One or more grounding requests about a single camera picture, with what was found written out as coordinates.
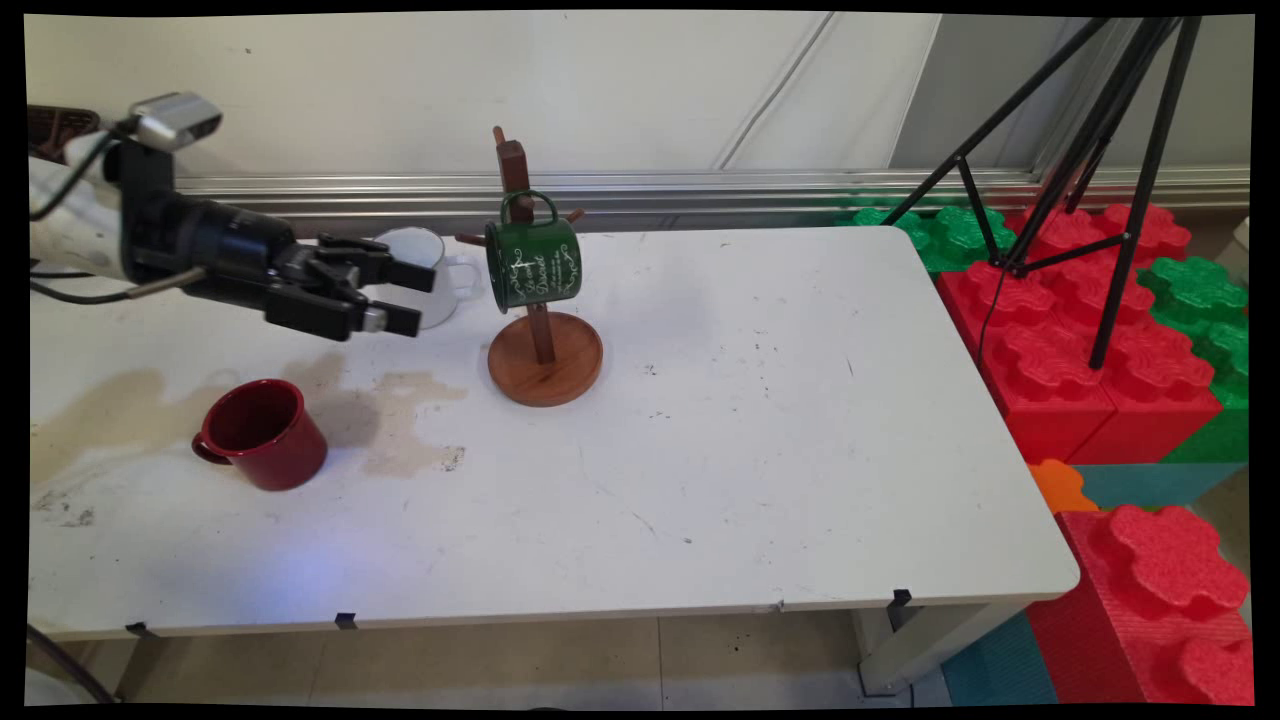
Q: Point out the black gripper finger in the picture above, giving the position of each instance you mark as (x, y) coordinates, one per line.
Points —
(375, 265)
(330, 312)

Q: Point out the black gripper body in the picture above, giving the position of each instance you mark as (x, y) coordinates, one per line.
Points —
(220, 250)

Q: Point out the red enamel mug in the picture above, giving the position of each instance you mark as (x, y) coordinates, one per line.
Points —
(285, 455)

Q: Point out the green enamel mug with lettering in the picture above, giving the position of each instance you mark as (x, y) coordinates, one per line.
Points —
(535, 265)

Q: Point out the white enamel mug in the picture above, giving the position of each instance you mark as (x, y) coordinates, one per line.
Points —
(445, 303)

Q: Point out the brown wooden mug tree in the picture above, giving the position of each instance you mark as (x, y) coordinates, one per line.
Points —
(545, 370)

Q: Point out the dark brown basket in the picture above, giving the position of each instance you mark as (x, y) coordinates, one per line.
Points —
(60, 128)

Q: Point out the green foam block with studs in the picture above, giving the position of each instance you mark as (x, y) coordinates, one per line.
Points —
(955, 235)
(1200, 295)

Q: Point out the white table leg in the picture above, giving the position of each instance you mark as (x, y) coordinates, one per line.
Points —
(920, 650)

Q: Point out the red foam block with studs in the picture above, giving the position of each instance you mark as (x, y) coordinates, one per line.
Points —
(1160, 390)
(1040, 380)
(1150, 600)

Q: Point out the orange foam piece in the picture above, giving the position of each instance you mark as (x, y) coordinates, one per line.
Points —
(1058, 485)

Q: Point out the teal foam mat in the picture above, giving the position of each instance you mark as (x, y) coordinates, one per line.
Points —
(1000, 665)
(1160, 483)

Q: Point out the black tripod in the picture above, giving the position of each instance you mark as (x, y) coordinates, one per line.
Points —
(1143, 190)

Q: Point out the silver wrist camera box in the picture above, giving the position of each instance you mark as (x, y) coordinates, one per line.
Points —
(175, 120)

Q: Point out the aluminium wall rail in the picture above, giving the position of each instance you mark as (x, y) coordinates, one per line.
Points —
(700, 190)

